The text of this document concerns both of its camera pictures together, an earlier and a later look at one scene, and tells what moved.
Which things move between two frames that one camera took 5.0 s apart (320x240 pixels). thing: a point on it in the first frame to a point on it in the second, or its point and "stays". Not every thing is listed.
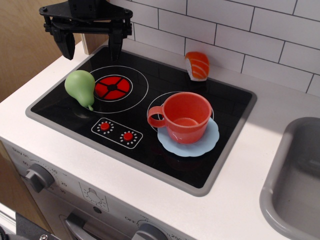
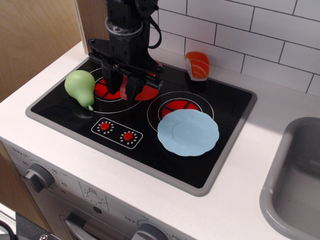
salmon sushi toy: [197, 65] stays
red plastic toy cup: [186, 117] to [123, 87]
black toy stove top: [118, 124] stays
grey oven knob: [150, 232] stays
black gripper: [86, 16] to [128, 53]
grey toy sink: [290, 203] stays
